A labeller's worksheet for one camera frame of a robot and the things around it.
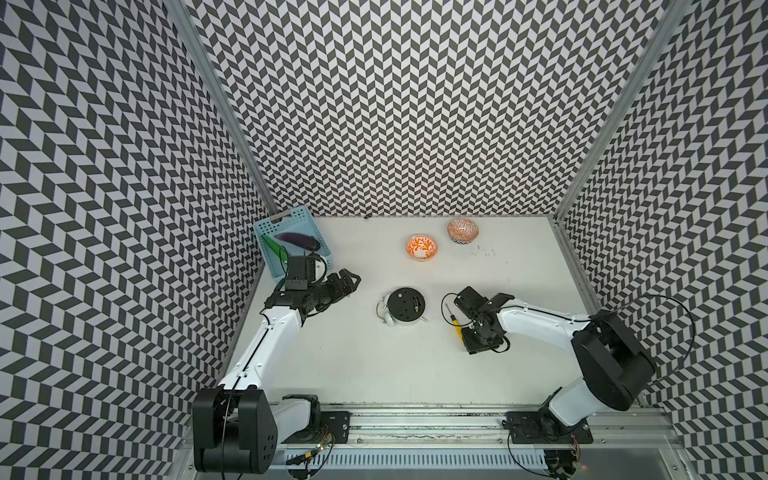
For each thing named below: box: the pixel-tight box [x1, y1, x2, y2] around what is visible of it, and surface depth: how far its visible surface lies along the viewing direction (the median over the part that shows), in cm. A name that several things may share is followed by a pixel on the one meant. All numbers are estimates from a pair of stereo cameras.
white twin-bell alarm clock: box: [376, 287, 428, 327], surface depth 92 cm
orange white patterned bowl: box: [406, 234, 439, 262], surface depth 108 cm
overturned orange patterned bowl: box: [447, 218, 480, 245], surface depth 114 cm
